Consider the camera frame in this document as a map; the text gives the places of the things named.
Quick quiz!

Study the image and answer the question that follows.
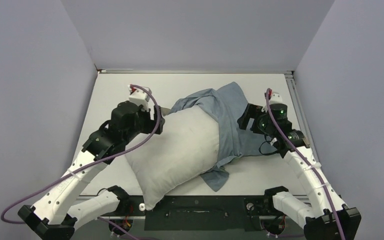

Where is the patchwork green beige pillowcase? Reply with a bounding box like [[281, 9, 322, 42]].
[[169, 82, 277, 192]]

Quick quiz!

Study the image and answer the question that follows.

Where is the white pillow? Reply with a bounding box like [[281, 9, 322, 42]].
[[125, 105, 220, 211]]

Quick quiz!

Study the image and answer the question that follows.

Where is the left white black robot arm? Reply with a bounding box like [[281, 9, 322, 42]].
[[17, 101, 165, 240]]

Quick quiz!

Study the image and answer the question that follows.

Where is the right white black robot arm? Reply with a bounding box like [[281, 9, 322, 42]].
[[237, 103, 362, 240]]

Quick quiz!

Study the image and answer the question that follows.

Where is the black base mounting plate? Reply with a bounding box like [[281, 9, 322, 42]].
[[118, 195, 271, 232]]

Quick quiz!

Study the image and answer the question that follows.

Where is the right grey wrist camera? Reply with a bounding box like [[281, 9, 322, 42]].
[[261, 88, 284, 113]]

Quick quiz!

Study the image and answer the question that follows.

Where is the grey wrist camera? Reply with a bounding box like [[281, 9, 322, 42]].
[[128, 84, 150, 112], [261, 88, 284, 113]]

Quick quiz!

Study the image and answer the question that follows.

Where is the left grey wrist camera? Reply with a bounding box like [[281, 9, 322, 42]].
[[128, 84, 150, 112]]

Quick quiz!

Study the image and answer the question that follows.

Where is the aluminium frame rail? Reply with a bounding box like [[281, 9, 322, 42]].
[[82, 70, 309, 196]]

